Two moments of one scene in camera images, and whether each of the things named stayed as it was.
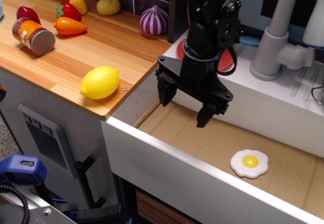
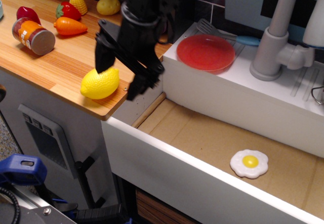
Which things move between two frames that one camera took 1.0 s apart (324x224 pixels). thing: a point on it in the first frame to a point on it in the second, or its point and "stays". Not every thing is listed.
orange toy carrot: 66,26 stays
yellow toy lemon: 100,82 stays
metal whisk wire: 313,95 stays
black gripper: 196,77 to 136,42
